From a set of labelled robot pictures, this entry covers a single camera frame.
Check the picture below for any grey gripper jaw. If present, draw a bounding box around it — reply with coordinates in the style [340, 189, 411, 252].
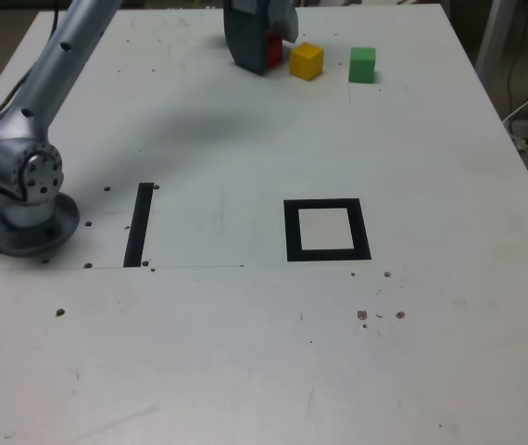
[267, 0, 299, 43]

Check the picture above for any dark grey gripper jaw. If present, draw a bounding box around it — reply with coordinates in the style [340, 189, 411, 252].
[222, 0, 270, 76]

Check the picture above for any red cube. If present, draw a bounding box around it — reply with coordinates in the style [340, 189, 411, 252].
[266, 35, 284, 70]

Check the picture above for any yellow cube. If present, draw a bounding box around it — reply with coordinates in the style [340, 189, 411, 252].
[289, 42, 325, 82]

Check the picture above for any green cube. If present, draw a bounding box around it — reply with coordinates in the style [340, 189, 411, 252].
[347, 45, 377, 84]

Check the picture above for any black tape square outline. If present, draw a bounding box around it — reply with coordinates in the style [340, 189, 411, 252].
[283, 197, 372, 263]

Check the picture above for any black tape strip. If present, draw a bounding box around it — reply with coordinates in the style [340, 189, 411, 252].
[122, 182, 155, 269]

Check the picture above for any white slanted post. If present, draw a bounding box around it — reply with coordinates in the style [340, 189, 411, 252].
[473, 0, 518, 75]

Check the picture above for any thin black background cable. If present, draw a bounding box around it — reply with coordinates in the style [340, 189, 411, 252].
[504, 0, 528, 117]

